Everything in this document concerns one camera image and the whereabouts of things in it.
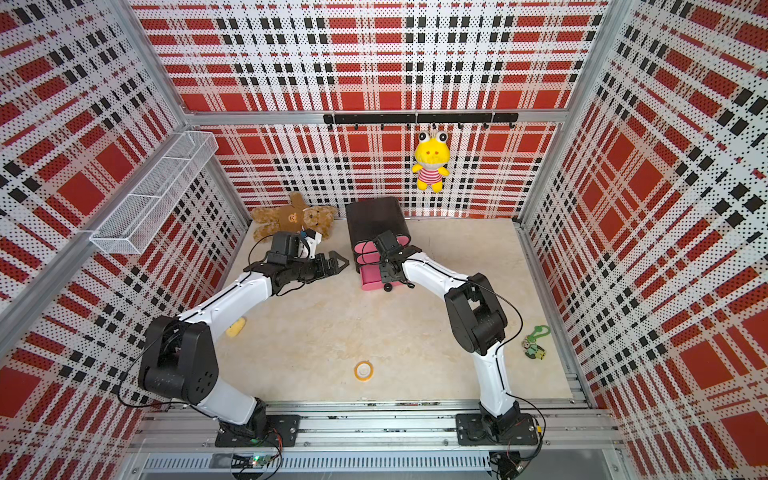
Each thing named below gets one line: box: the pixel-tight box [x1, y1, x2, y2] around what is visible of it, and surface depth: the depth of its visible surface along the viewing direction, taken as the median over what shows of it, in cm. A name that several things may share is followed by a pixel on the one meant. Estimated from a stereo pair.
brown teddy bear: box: [250, 192, 338, 241], surface depth 114 cm
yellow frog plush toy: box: [412, 130, 451, 193], surface depth 95 cm
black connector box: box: [489, 451, 524, 480], surface depth 70 cm
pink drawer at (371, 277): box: [359, 264, 385, 291], surface depth 101 cm
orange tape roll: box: [354, 360, 374, 382], surface depth 85 cm
